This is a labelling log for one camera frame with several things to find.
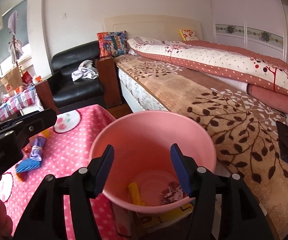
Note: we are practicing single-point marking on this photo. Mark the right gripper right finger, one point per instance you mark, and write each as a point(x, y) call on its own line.
point(188, 172)

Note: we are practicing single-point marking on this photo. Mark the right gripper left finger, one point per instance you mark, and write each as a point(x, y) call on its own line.
point(98, 171)

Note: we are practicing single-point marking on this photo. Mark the blue foam net sleeve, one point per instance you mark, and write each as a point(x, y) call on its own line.
point(28, 165)

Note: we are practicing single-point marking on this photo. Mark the pink plastic trash bin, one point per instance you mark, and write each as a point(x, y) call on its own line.
point(142, 142)

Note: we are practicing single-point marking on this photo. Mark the crumpled floral paper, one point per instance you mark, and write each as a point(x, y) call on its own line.
point(172, 194)

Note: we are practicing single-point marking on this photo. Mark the purple plastic wrapper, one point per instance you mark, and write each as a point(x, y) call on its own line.
point(37, 148)

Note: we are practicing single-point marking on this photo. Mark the plaid tablecloth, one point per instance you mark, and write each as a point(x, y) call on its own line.
point(18, 102)

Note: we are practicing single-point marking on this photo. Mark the yellow wrapper in bin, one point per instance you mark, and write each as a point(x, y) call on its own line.
point(135, 195)

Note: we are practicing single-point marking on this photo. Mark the pink polka dot blanket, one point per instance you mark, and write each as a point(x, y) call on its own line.
point(62, 155)

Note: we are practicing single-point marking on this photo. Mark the brown paper shopping bag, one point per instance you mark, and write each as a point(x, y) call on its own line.
point(12, 80)

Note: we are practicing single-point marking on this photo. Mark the red gift bag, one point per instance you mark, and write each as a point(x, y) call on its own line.
point(27, 78)

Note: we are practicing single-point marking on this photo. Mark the brown leaf pattern bedspread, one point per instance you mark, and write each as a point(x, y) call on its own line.
point(242, 128)

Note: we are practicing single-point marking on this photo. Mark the black leather armchair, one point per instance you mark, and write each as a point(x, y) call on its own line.
point(67, 93)

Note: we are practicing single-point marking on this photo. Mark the white quilted mattress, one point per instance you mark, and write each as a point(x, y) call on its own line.
point(137, 98)

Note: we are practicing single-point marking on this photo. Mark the hanging white clothes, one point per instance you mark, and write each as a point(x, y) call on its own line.
point(15, 45)

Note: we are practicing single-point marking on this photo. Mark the black smartphone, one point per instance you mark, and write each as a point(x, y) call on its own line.
point(283, 140)

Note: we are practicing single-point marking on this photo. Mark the white crumpled cloth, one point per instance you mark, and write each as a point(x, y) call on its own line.
point(85, 70)

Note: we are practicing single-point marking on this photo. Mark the white red dotted quilt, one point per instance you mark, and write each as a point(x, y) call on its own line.
point(221, 60)

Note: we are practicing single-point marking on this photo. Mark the pink folded blanket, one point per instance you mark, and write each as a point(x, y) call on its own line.
point(273, 99)

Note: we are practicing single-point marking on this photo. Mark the colourful patterned cushion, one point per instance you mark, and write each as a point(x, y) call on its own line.
point(112, 44)

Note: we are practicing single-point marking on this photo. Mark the yellow red small pillow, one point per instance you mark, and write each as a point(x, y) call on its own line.
point(188, 35)

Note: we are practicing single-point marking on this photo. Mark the beige bed headboard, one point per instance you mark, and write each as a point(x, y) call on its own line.
point(159, 27)

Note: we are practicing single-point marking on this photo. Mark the white wardrobe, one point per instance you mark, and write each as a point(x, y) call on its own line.
point(257, 25)

